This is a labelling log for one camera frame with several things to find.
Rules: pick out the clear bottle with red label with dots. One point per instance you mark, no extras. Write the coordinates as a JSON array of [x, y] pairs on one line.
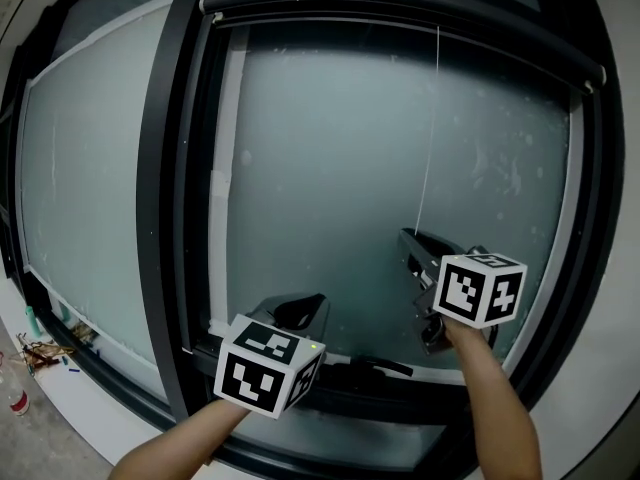
[[20, 404]]

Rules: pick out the large frosted glass pane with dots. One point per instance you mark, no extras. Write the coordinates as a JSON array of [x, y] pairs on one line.
[[90, 168]]

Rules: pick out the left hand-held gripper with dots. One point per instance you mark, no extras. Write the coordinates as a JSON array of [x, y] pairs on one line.
[[255, 378]]

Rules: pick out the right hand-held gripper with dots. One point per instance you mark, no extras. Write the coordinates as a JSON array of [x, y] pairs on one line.
[[465, 293]]

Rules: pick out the tangle of brown sticks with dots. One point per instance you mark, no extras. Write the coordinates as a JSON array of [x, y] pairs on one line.
[[42, 352]]

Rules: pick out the teal plastic bottle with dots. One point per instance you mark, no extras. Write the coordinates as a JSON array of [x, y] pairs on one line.
[[32, 320]]

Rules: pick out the small fixed glass pane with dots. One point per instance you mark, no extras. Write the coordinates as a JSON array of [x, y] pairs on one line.
[[350, 438]]

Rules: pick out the frosted glass window sash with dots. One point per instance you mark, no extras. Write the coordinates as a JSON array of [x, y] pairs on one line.
[[325, 168]]

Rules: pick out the person's right forearm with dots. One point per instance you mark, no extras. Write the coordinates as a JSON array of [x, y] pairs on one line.
[[495, 408]]

